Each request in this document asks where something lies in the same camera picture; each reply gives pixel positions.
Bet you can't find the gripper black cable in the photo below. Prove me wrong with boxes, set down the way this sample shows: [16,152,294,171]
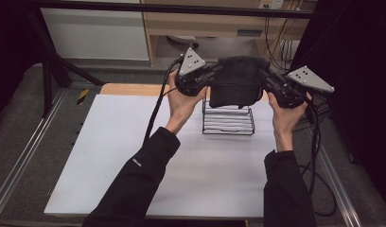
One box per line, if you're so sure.
[296,94,339,218]
[142,56,184,146]

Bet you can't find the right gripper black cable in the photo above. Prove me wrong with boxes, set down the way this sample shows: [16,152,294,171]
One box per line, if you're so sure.
[296,94,339,218]

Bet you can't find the dark terry towel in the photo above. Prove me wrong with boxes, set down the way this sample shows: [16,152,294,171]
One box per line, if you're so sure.
[208,55,272,110]

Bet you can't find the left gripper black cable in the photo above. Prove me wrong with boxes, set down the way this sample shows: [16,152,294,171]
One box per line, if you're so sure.
[142,56,184,146]

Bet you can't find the person's left hand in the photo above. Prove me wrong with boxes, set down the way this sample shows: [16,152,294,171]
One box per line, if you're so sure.
[165,69,212,134]

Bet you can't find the wooden desk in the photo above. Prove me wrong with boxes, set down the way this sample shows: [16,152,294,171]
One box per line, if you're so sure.
[139,0,319,66]

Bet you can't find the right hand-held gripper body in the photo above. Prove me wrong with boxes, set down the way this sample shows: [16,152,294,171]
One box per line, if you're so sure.
[266,65,336,110]

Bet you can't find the metal floor rail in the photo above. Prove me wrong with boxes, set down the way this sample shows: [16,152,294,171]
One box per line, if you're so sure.
[315,143,363,227]
[0,89,68,218]

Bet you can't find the person's right hand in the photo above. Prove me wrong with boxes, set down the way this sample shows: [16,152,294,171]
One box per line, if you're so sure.
[267,91,314,153]

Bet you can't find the black hanging cables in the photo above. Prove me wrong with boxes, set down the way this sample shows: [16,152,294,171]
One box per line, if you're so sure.
[264,16,298,72]

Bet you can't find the black curtain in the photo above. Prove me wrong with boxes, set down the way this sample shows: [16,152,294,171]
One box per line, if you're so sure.
[290,0,386,207]

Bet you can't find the yellow black tape strip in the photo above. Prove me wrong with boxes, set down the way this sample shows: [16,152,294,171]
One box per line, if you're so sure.
[76,88,90,106]

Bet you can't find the grey chair base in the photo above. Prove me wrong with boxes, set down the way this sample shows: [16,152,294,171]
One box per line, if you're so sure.
[166,34,201,49]

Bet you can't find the black wire basket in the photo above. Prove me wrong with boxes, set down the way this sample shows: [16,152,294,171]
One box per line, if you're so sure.
[202,90,256,137]

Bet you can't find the white power outlet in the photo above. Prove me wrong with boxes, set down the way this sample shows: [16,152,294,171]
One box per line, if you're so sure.
[258,0,286,10]

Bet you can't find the black metal stand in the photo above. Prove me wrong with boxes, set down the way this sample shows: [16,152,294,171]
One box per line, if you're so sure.
[24,6,106,118]

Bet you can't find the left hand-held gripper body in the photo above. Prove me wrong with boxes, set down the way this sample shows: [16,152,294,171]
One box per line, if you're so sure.
[174,46,215,97]

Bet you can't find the black horizontal frame bar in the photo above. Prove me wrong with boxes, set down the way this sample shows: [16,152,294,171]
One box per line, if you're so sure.
[32,0,322,20]

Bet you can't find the white cabinet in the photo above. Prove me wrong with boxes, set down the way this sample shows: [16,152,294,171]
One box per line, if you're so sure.
[39,7,150,62]

